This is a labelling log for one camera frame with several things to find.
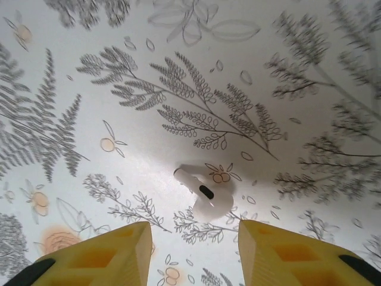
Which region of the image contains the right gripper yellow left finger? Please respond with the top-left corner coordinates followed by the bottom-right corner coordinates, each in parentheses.
top-left (5, 221), bottom-right (154, 286)

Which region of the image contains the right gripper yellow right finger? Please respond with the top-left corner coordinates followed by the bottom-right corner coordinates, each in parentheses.
top-left (238, 219), bottom-right (381, 286)

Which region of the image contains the white wireless earbud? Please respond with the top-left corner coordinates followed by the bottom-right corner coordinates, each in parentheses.
top-left (173, 162), bottom-right (236, 223)

